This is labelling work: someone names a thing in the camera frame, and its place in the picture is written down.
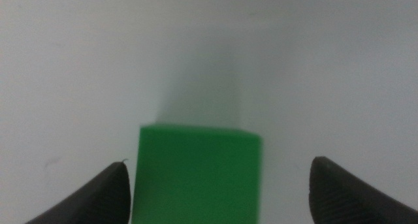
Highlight green cube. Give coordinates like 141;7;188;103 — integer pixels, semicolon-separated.
131;123;264;224

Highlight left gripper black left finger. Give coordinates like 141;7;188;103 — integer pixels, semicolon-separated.
25;161;132;224

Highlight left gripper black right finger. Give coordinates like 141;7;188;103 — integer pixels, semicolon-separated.
308;156;418;224

